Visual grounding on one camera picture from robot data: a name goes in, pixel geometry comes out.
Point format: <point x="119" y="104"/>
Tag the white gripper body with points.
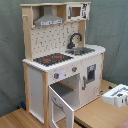
<point x="117" y="96"/>

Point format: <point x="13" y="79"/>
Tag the white oven door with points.
<point x="59" y="109"/>

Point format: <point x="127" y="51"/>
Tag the toy microwave door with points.
<point x="77" y="12"/>

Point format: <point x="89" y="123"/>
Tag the wooden toy kitchen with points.
<point x="45" y="40"/>

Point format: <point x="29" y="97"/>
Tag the white cupboard door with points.
<point x="90" y="79"/>

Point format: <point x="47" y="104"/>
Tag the right red stove knob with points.
<point x="74" y="69"/>

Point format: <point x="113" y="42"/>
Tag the red stove knob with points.
<point x="56" y="75"/>
<point x="74" y="69"/>

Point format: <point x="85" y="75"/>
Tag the grey toy sink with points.
<point x="79" y="51"/>

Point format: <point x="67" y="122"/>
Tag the left red stove knob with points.
<point x="56" y="75"/>

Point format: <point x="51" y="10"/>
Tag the black toy stovetop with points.
<point x="52" y="59"/>

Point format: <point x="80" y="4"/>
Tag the grey range hood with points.
<point x="48" y="18"/>

